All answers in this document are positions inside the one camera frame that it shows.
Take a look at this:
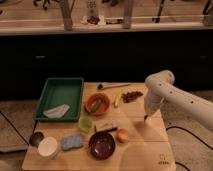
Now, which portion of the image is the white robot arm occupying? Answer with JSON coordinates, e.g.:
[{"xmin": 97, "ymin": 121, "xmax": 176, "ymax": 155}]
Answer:
[{"xmin": 144, "ymin": 70, "xmax": 213, "ymax": 132}]

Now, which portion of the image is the brown dried fruit cluster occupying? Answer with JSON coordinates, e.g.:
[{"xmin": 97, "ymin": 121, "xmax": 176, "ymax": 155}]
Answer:
[{"xmin": 122, "ymin": 91, "xmax": 143, "ymax": 103}]

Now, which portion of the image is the small yellow-green stick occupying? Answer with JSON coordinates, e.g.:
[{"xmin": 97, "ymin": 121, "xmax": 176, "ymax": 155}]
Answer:
[{"xmin": 114, "ymin": 95, "xmax": 119, "ymax": 108}]

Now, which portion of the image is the orange fruit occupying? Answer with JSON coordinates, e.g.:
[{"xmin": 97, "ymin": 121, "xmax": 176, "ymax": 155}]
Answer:
[{"xmin": 116, "ymin": 129, "xmax": 129, "ymax": 143}]

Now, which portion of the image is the orange bowl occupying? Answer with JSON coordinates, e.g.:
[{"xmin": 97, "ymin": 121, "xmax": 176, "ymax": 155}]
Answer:
[{"xmin": 84, "ymin": 93, "xmax": 110, "ymax": 116}]

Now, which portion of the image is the tan block with black edge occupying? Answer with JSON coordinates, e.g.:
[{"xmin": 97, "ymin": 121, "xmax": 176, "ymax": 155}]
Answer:
[{"xmin": 94, "ymin": 123, "xmax": 118, "ymax": 132}]

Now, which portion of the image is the green item in bowl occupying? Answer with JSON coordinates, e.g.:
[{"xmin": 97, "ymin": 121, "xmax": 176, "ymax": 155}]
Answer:
[{"xmin": 91, "ymin": 99, "xmax": 102, "ymax": 112}]

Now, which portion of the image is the dark purple bowl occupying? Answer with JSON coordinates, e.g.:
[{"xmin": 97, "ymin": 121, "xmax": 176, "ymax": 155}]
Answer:
[{"xmin": 88, "ymin": 132, "xmax": 116, "ymax": 160}]

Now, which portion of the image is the small green cup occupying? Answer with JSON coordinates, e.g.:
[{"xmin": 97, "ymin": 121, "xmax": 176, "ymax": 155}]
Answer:
[{"xmin": 78, "ymin": 117, "xmax": 92, "ymax": 133}]

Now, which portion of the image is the blue sponge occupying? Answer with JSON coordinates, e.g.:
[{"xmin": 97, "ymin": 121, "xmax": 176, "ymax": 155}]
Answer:
[{"xmin": 61, "ymin": 134, "xmax": 83, "ymax": 151}]

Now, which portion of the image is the green plastic tray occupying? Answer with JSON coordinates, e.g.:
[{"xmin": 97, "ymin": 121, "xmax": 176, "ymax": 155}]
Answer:
[{"xmin": 33, "ymin": 78, "xmax": 84, "ymax": 122}]

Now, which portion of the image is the white cloth in tray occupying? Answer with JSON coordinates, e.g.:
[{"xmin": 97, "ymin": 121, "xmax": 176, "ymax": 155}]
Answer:
[{"xmin": 43, "ymin": 104, "xmax": 70, "ymax": 118}]

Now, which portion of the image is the white cup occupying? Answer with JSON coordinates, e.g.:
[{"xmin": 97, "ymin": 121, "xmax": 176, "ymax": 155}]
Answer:
[{"xmin": 38, "ymin": 137, "xmax": 58, "ymax": 158}]

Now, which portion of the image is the dark round metal cup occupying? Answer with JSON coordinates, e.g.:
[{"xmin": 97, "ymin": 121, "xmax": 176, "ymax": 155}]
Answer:
[{"xmin": 29, "ymin": 132, "xmax": 44, "ymax": 147}]

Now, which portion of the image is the black cable on right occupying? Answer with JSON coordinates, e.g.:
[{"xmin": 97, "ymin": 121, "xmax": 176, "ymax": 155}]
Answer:
[{"xmin": 166, "ymin": 125, "xmax": 213, "ymax": 171}]

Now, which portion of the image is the black cable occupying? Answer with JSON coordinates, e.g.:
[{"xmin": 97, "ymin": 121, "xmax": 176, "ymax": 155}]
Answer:
[
  {"xmin": 166, "ymin": 125, "xmax": 213, "ymax": 171},
  {"xmin": 0, "ymin": 110, "xmax": 30, "ymax": 146}
]

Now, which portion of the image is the black wooden-handled spoon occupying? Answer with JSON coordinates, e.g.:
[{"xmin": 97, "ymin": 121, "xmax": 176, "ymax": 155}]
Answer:
[{"xmin": 97, "ymin": 83, "xmax": 131, "ymax": 90}]

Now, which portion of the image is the black cable on left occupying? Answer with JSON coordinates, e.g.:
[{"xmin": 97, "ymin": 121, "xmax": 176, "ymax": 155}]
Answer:
[{"xmin": 0, "ymin": 110, "xmax": 30, "ymax": 146}]

